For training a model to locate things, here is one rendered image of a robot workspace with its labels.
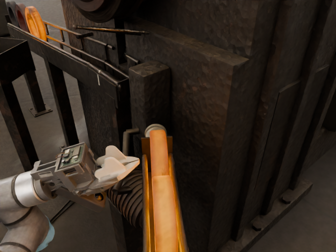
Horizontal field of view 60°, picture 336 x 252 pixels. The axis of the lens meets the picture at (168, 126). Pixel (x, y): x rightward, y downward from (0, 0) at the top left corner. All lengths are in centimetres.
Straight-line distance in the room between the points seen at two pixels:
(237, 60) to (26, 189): 53
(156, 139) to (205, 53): 26
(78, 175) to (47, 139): 137
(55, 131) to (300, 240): 153
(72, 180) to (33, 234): 17
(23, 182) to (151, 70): 41
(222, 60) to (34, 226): 57
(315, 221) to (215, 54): 105
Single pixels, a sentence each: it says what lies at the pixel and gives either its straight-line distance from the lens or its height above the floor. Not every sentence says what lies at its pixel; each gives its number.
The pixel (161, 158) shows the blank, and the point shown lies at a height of 77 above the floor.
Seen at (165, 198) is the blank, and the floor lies 80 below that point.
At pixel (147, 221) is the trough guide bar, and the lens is 55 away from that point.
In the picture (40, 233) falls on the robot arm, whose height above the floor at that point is 55.
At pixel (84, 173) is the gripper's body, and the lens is 62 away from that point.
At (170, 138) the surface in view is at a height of 72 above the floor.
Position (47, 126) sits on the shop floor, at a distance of 210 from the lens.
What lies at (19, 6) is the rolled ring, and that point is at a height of 76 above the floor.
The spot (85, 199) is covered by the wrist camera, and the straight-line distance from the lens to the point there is 68.
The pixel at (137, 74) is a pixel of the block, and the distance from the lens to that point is 80.
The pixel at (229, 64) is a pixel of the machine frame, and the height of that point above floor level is 87.
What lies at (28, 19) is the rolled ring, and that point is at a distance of 173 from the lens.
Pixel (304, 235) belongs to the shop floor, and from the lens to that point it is 149.
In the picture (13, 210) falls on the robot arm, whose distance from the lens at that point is 72.
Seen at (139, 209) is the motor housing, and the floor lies 52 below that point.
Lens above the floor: 114
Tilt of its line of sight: 36 degrees down
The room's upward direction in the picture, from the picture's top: straight up
